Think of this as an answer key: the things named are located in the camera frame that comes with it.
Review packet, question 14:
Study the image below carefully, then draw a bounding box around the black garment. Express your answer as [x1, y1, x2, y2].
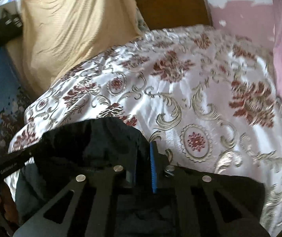
[14, 117, 266, 237]

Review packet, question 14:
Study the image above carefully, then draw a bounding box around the person's left hand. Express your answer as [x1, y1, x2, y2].
[0, 183, 19, 225]

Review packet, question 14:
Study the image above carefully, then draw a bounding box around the blue floral wardrobe cover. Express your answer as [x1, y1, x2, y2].
[0, 47, 31, 156]

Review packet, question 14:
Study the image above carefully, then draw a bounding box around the floral satin bedspread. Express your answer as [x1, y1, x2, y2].
[8, 25, 282, 236]

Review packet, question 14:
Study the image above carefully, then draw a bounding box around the black tote bag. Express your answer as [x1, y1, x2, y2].
[0, 9, 23, 47]

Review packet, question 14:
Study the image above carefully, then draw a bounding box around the beige hanging cloth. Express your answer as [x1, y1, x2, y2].
[19, 0, 146, 96]

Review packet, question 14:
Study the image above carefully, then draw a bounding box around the brown wooden headboard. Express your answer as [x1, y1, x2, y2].
[136, 0, 212, 30]

